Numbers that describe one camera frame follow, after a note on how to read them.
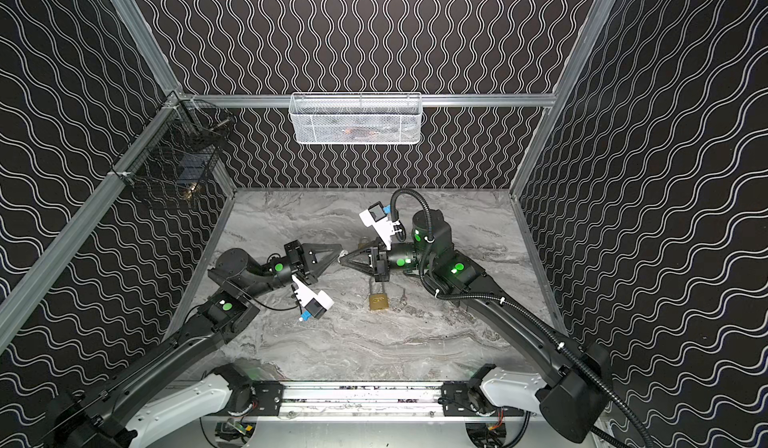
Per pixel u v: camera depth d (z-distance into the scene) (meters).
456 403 0.74
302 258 0.57
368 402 0.75
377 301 0.90
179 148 0.97
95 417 0.40
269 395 0.75
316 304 0.56
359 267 0.60
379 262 0.55
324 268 0.60
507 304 0.46
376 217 0.57
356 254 0.59
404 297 0.92
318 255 0.58
